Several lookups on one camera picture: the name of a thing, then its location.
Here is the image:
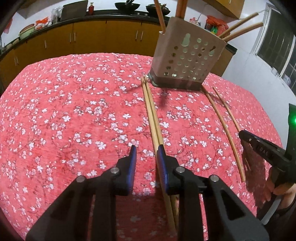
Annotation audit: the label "dark wooden cutting board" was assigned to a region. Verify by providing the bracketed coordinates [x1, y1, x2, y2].
[60, 0, 89, 21]

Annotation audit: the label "black kitchen countertop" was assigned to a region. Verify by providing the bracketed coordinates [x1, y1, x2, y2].
[0, 9, 237, 56]

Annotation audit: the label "wooden upper cabinets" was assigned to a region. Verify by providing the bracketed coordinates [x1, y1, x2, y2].
[206, 0, 245, 19]

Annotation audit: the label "red and white bag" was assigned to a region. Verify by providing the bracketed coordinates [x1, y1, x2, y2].
[35, 17, 50, 29]

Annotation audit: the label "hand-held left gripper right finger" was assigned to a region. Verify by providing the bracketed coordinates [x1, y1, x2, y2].
[157, 144, 270, 241]

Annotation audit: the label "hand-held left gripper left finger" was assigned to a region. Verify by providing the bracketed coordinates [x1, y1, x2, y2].
[25, 145, 137, 241]

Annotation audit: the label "barred window with white frame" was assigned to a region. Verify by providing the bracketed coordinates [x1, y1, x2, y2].
[254, 3, 296, 81]

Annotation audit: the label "clear plastic bag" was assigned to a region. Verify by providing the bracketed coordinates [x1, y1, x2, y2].
[51, 6, 64, 24]

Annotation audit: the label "person's right hand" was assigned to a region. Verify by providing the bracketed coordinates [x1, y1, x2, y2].
[269, 168, 296, 207]

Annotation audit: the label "beige perforated utensil holder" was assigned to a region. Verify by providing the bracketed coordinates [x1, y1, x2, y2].
[148, 17, 228, 91]

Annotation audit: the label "green basin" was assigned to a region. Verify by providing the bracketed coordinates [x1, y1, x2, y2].
[19, 24, 36, 39]

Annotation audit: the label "crumpled red plastic bag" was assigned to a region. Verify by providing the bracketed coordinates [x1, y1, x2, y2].
[205, 15, 229, 32]

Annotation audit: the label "wooden cabinets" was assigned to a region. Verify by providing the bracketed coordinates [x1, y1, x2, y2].
[206, 0, 245, 19]
[0, 20, 237, 90]

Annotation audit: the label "black wok with utensils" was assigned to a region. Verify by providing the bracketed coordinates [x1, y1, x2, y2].
[114, 0, 141, 12]

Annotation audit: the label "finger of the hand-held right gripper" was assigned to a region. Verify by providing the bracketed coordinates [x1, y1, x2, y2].
[239, 130, 258, 149]

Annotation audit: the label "black wok with lid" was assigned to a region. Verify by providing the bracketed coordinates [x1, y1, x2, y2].
[146, 3, 170, 13]

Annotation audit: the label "wooden lower cabinets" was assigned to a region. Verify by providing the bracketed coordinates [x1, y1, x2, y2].
[0, 20, 237, 90]

